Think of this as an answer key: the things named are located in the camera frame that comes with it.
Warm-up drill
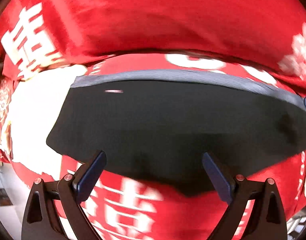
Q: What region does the black pants grey patterned stripe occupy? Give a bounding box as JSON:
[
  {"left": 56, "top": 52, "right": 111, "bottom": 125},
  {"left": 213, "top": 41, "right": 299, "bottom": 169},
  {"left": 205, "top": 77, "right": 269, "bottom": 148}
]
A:
[{"left": 46, "top": 69, "right": 306, "bottom": 196}]

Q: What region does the red patterned pillowcase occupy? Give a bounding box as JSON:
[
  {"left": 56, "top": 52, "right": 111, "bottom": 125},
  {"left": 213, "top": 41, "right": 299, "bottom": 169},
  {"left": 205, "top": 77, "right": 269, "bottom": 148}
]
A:
[{"left": 0, "top": 78, "right": 13, "bottom": 163}]

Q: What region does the white pillow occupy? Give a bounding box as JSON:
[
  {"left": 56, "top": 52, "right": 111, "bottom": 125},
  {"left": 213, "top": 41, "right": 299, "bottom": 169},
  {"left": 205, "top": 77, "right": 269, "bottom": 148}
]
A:
[{"left": 8, "top": 65, "right": 86, "bottom": 179}]

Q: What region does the red folded quilt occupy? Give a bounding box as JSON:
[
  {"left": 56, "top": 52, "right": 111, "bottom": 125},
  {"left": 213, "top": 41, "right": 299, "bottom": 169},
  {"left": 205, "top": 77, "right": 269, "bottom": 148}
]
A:
[{"left": 0, "top": 0, "right": 306, "bottom": 95}]

